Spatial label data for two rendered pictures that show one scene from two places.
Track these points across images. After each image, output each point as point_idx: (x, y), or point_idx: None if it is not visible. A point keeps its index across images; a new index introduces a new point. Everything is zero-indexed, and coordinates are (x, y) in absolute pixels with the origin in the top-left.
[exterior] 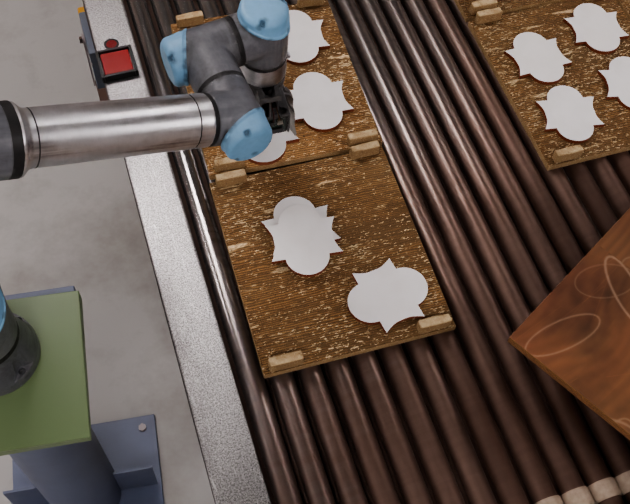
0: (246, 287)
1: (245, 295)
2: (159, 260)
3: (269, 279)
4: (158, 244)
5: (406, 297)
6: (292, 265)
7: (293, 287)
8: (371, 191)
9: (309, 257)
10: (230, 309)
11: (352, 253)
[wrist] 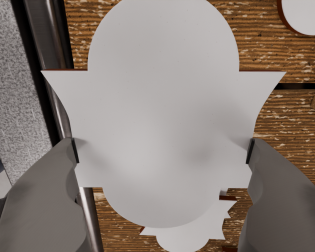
0: (108, 236)
1: (106, 242)
2: (14, 176)
3: (134, 234)
4: (11, 157)
5: None
6: (161, 242)
7: (157, 245)
8: (303, 163)
9: (184, 238)
10: (91, 239)
11: (234, 227)
